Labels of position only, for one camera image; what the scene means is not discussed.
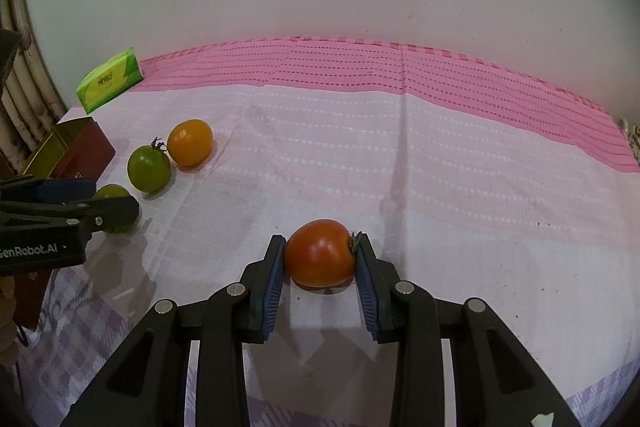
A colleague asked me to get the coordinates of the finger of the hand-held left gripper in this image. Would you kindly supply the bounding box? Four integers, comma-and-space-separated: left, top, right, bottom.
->
0, 195, 140, 234
0, 174, 97, 204

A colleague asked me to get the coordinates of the small orange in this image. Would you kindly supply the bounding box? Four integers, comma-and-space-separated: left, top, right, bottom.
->
166, 119, 214, 168

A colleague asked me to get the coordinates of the green tomato with stem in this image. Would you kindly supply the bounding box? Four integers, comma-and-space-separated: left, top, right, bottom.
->
127, 137, 172, 194

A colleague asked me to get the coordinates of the gold rectangular tin box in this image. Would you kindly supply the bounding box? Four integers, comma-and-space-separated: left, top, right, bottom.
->
12, 117, 117, 330

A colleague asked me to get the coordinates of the green tissue pack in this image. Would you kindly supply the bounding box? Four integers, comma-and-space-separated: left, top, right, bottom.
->
75, 47, 144, 114

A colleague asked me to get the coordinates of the pink and purple plaid tablecloth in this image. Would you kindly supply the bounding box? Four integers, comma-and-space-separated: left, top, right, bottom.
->
15, 36, 640, 427

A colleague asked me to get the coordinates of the pale decorative object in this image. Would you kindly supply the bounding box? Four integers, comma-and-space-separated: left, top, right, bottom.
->
619, 117, 640, 168

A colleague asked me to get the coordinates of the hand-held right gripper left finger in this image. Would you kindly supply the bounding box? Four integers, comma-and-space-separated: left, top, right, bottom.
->
60, 234, 287, 427

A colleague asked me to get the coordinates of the dark grey object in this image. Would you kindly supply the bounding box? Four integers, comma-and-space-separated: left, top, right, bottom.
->
0, 29, 22, 84

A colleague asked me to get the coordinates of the orange-red tomato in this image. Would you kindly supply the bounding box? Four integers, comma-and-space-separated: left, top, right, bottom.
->
283, 218, 360, 290

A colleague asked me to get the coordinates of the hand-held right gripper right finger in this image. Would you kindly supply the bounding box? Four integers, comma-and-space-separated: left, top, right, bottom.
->
354, 232, 583, 427

